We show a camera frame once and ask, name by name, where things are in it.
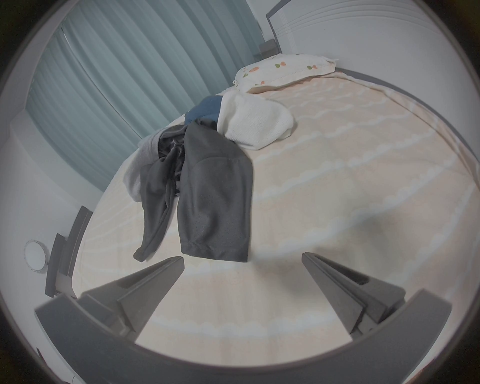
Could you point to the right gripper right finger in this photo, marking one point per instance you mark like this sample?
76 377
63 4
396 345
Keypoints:
348 296

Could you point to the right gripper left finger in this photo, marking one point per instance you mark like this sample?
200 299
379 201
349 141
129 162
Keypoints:
127 303

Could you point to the black T-shirt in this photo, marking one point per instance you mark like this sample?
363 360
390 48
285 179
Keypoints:
213 195

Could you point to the dark grey dressing table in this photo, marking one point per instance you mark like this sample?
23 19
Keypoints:
58 262

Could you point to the round white mirror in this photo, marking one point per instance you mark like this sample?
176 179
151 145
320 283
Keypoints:
35 257

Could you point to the white garment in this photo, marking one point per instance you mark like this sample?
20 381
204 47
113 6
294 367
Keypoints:
132 180

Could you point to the bed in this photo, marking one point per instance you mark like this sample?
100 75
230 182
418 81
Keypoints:
337 168

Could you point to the black garment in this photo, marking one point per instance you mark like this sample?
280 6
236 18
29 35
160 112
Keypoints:
170 144

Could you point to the white knitted sweater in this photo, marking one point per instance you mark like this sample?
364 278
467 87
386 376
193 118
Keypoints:
255 120

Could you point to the blue-green curtain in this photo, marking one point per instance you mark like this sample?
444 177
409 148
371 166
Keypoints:
67 112
150 56

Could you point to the dark blue garment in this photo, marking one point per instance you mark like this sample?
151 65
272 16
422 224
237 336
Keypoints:
204 108

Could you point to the white printed pillow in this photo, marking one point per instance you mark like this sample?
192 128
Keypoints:
281 73

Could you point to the grey bedside table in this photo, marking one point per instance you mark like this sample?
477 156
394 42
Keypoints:
268 48

